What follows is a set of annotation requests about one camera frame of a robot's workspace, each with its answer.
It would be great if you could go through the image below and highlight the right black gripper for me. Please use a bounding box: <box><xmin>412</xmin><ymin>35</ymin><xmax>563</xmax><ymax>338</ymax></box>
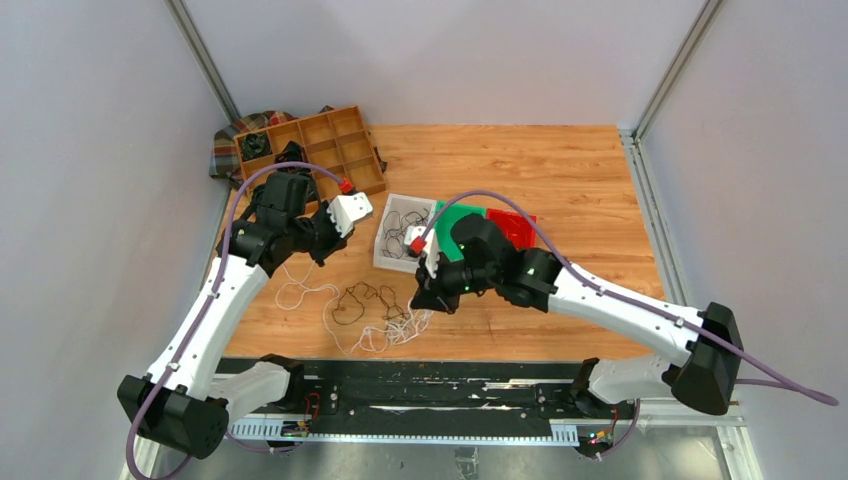
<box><xmin>410</xmin><ymin>248</ymin><xmax>497</xmax><ymax>316</ymax></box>

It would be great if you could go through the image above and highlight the white cable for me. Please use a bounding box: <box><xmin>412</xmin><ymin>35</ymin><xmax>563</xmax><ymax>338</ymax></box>
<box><xmin>274</xmin><ymin>259</ymin><xmax>342</xmax><ymax>314</ymax></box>

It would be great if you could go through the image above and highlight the cable bundle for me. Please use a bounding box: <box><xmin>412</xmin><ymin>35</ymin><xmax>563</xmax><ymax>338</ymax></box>
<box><xmin>321</xmin><ymin>280</ymin><xmax>436</xmax><ymax>355</ymax></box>

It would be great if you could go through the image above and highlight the black cable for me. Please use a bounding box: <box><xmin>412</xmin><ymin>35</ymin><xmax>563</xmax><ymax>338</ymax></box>
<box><xmin>381</xmin><ymin>209</ymin><xmax>433</xmax><ymax>261</ymax></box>

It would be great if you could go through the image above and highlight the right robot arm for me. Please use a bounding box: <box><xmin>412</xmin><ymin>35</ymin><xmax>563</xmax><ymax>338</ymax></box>
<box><xmin>405</xmin><ymin>214</ymin><xmax>744</xmax><ymax>417</ymax></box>

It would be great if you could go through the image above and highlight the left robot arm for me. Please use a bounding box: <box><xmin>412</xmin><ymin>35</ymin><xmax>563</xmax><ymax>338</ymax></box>
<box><xmin>117</xmin><ymin>171</ymin><xmax>373</xmax><ymax>459</ymax></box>

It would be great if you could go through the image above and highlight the green plastic bin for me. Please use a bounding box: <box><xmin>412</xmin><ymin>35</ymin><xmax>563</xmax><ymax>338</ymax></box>
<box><xmin>434</xmin><ymin>201</ymin><xmax>492</xmax><ymax>264</ymax></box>

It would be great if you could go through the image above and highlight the red plastic bin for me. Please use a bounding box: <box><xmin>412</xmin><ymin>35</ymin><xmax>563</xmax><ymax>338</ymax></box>
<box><xmin>485</xmin><ymin>208</ymin><xmax>537</xmax><ymax>249</ymax></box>

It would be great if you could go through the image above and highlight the white plastic bin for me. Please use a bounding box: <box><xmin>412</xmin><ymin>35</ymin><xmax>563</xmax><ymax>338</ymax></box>
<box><xmin>373</xmin><ymin>193</ymin><xmax>437</xmax><ymax>274</ymax></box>

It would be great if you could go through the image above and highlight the wooden compartment tray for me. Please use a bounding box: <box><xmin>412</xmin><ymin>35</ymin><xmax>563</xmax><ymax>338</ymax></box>
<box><xmin>234</xmin><ymin>105</ymin><xmax>387</xmax><ymax>195</ymax></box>

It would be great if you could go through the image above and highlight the plaid cloth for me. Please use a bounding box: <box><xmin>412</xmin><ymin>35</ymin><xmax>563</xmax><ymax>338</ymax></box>
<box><xmin>209</xmin><ymin>105</ymin><xmax>388</xmax><ymax>193</ymax></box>

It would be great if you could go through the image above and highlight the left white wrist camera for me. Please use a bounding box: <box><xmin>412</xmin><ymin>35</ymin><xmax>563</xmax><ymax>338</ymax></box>
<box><xmin>327</xmin><ymin>192</ymin><xmax>374</xmax><ymax>238</ymax></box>

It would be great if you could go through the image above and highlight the black coiled strap two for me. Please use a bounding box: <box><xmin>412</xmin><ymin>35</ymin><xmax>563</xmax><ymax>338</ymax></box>
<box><xmin>274</xmin><ymin>140</ymin><xmax>307</xmax><ymax>167</ymax></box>

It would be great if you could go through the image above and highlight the black coiled strap one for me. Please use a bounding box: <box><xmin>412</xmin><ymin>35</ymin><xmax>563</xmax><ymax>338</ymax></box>
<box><xmin>239</xmin><ymin>132</ymin><xmax>273</xmax><ymax>162</ymax></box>

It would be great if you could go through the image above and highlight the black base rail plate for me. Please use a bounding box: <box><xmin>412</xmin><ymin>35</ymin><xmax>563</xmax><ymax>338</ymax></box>
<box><xmin>233</xmin><ymin>360</ymin><xmax>635</xmax><ymax>446</ymax></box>

